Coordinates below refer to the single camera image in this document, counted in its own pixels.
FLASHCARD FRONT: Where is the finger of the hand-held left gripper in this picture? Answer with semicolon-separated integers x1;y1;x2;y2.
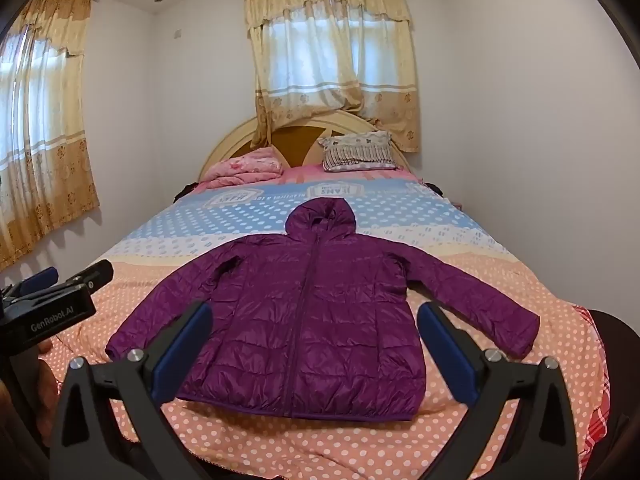
54;259;115;295
9;266;57;302

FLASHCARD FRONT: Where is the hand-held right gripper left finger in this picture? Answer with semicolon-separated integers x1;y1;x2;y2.
48;301;213;480

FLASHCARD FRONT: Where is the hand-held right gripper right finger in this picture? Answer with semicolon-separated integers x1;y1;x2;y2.
417;301;581;480

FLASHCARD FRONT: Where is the purple puffer jacket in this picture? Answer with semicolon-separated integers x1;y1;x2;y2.
104;198;542;422

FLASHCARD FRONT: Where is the person's left hand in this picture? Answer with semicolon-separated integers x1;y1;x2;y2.
36;338;63;427

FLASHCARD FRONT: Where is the polka dot bedsheet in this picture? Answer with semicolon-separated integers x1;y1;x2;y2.
37;167;612;480

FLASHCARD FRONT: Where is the beige floral window curtain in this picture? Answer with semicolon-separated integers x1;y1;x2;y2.
0;0;101;272
243;0;421;153

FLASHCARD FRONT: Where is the red checked under sheet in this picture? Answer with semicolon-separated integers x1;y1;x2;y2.
582;360;614;457

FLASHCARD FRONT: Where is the dark cloth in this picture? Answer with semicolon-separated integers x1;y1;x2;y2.
587;308;640;480

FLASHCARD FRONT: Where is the pink folded blanket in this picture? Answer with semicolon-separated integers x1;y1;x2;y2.
200;147;284;192

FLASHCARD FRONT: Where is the grey patterned pillow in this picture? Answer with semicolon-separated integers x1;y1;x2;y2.
318;131;401;173

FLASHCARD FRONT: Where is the cream wooden bed headboard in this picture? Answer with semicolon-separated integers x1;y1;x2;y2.
199;110;415;183

